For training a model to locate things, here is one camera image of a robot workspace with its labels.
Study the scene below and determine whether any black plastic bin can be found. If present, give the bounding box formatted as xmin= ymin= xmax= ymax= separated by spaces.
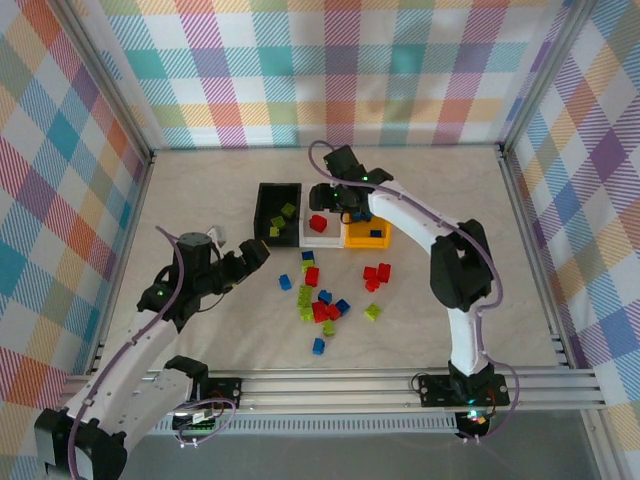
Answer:
xmin=253 ymin=182 xmax=304 ymax=250

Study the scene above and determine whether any white plastic bin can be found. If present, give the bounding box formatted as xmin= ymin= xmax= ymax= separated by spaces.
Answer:
xmin=298 ymin=182 xmax=347 ymax=250

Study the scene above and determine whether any orange plastic bin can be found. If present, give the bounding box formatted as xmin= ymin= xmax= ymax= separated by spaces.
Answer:
xmin=342 ymin=209 xmax=393 ymax=250

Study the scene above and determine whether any controller circuit board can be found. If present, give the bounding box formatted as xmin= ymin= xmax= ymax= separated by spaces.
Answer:
xmin=172 ymin=407 xmax=224 ymax=436
xmin=457 ymin=407 xmax=494 ymax=436

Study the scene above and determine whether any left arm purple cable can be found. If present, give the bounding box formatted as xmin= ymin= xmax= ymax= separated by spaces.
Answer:
xmin=67 ymin=225 xmax=235 ymax=479

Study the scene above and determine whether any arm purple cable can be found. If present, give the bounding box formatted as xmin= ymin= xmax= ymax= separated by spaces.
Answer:
xmin=308 ymin=140 xmax=521 ymax=444
xmin=67 ymin=225 xmax=235 ymax=479

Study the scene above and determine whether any aluminium side rail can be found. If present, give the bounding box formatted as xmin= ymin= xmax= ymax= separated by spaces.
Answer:
xmin=497 ymin=144 xmax=576 ymax=371
xmin=89 ymin=152 xmax=157 ymax=374

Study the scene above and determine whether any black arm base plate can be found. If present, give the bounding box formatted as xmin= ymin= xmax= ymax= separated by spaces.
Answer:
xmin=417 ymin=374 xmax=511 ymax=407
xmin=199 ymin=377 xmax=245 ymax=410

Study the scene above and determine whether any long aluminium base rail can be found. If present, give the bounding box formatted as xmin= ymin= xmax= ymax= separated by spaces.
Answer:
xmin=64 ymin=368 xmax=607 ymax=416

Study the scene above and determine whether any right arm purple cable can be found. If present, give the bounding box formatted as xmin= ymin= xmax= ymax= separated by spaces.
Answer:
xmin=308 ymin=140 xmax=521 ymax=444

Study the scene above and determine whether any grey slotted cable duct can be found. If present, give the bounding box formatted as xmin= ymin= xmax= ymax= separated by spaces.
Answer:
xmin=149 ymin=418 xmax=460 ymax=435

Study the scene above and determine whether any aluminium frame post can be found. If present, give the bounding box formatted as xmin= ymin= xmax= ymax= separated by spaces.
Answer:
xmin=47 ymin=0 xmax=156 ymax=166
xmin=497 ymin=0 xmax=601 ymax=156

